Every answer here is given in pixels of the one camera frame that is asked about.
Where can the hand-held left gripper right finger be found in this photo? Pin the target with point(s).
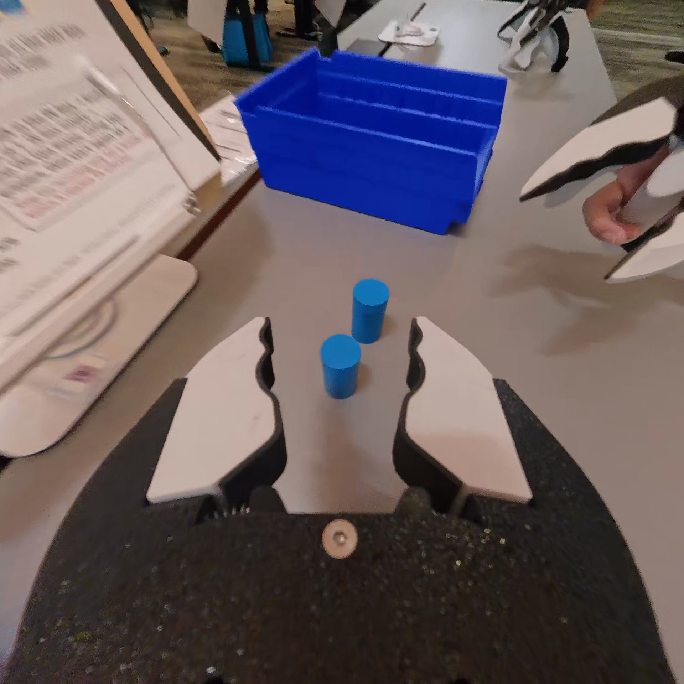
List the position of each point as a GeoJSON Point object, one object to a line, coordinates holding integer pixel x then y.
{"type": "Point", "coordinates": [462, 422]}

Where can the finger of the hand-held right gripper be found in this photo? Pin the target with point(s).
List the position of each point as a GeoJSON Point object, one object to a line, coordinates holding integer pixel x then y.
{"type": "Point", "coordinates": [604, 141]}
{"type": "Point", "coordinates": [657, 262]}

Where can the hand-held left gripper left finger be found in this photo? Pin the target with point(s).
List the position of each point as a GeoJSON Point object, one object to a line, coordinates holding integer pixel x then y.
{"type": "Point", "coordinates": [219, 422]}

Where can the blue cylinder block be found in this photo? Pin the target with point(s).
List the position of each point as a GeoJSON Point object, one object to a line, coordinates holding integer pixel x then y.
{"type": "Point", "coordinates": [339, 368]}
{"type": "Point", "coordinates": [368, 315]}

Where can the plain blue plastic bin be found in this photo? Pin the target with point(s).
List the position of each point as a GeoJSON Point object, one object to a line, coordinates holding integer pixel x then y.
{"type": "Point", "coordinates": [374, 160]}

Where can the person's right hand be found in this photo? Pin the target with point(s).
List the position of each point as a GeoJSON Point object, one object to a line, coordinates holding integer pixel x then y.
{"type": "Point", "coordinates": [604, 213]}

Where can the black and white device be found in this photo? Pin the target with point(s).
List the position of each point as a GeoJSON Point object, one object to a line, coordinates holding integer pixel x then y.
{"type": "Point", "coordinates": [529, 37]}

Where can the clear plastic packet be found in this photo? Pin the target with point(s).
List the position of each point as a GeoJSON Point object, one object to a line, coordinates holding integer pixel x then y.
{"type": "Point", "coordinates": [235, 155]}

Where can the printed instruction sheet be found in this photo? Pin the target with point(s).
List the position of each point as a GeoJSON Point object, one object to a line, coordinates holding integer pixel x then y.
{"type": "Point", "coordinates": [80, 133]}

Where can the blue bag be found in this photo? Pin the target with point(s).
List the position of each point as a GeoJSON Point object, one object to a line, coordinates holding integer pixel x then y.
{"type": "Point", "coordinates": [246, 40]}

